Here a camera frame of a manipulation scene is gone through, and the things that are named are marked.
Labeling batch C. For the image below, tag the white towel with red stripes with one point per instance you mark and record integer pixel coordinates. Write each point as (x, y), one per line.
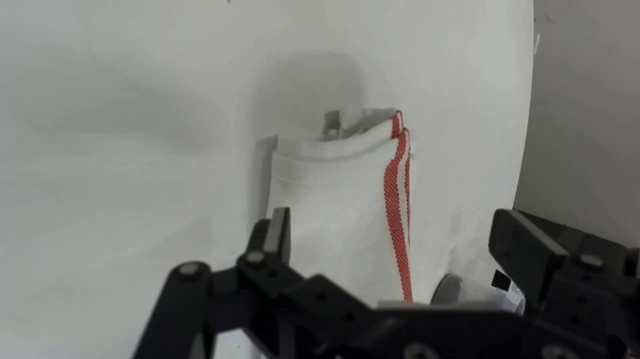
(333, 200)

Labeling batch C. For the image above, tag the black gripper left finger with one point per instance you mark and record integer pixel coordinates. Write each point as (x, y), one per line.
(267, 291)

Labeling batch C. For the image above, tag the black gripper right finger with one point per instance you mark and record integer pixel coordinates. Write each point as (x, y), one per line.
(573, 291)

